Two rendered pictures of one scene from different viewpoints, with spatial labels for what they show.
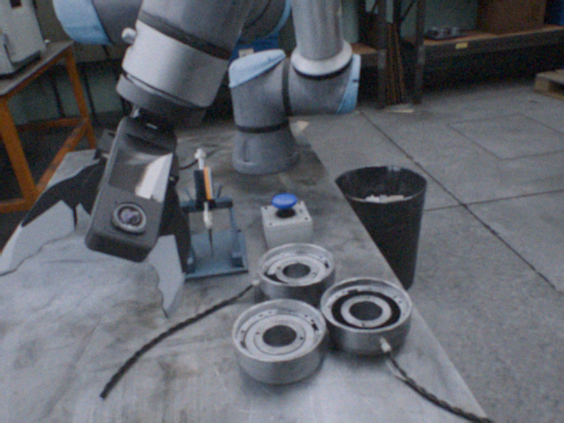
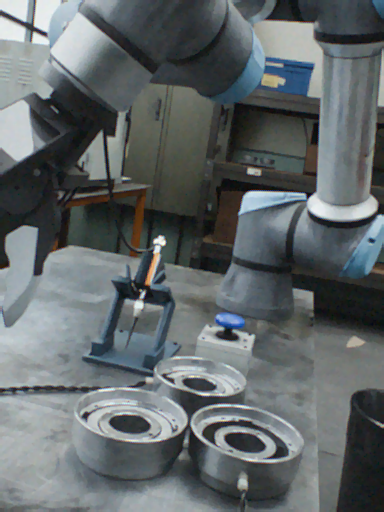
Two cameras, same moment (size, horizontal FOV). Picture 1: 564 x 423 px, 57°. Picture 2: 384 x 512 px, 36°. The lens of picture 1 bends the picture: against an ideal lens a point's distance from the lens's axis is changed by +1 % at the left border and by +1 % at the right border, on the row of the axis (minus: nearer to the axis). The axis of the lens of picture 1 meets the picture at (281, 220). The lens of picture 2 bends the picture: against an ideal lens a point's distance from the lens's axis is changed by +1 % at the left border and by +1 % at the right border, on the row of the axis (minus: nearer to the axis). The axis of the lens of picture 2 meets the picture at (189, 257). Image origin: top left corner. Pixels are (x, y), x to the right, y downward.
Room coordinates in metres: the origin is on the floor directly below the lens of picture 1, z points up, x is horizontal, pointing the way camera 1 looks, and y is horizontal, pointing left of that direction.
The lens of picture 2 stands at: (-0.02, -0.16, 1.09)
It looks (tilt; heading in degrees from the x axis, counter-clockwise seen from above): 11 degrees down; 16
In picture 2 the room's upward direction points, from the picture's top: 9 degrees clockwise
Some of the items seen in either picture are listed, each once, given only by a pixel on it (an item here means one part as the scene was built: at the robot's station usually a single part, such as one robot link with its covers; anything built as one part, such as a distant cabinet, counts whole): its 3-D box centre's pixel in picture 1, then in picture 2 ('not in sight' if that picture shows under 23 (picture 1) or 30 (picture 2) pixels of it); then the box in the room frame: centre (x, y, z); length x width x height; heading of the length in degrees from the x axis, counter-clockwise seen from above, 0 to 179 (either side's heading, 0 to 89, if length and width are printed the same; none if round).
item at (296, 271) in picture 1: (296, 275); (198, 391); (0.59, -0.01, 0.82); 0.10 x 0.10 x 0.04
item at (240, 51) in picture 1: (244, 47); not in sight; (4.21, 0.16, 0.56); 0.52 x 0.38 x 0.22; 94
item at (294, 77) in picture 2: not in sight; (272, 78); (4.15, 0.68, 1.61); 0.52 x 0.38 x 0.22; 100
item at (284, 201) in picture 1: (285, 211); (227, 333); (0.73, -0.01, 0.85); 0.04 x 0.04 x 0.05
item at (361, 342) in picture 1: (366, 315); (243, 450); (0.49, -0.09, 0.82); 0.10 x 0.10 x 0.04
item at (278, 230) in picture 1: (285, 223); (225, 349); (0.73, -0.01, 0.82); 0.08 x 0.07 x 0.05; 7
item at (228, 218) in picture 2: not in sight; (245, 217); (4.12, 0.70, 0.64); 0.49 x 0.40 x 0.37; 102
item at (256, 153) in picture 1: (264, 140); (258, 283); (1.08, 0.02, 0.85); 0.15 x 0.15 x 0.10
